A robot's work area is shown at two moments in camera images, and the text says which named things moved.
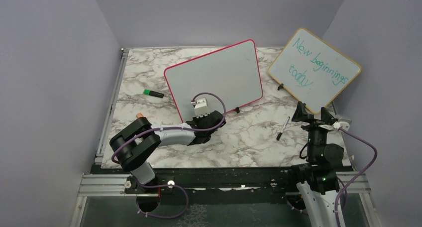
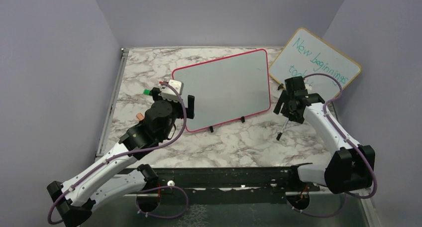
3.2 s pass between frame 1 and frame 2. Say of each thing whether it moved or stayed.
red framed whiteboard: moved
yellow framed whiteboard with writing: stayed
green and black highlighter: stayed
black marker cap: stayed
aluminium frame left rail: stayed
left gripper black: moved
